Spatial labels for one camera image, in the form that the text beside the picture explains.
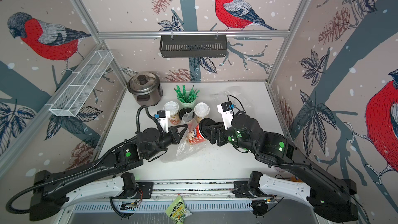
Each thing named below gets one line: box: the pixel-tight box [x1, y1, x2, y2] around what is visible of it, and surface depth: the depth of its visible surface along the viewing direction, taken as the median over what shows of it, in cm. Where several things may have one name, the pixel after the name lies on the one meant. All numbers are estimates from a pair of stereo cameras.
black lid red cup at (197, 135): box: [188, 117, 217, 145], surface depth 62 cm
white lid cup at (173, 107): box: [163, 100, 180, 125], surface depth 87 cm
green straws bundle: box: [174, 84, 201, 104], surface depth 92 cm
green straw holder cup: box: [178, 98, 197, 111], surface depth 92 cm
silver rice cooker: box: [126, 71, 164, 107], surface depth 98 cm
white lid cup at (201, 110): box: [193, 101, 211, 124], surface depth 86 cm
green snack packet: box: [164, 194, 193, 224], surface depth 70 cm
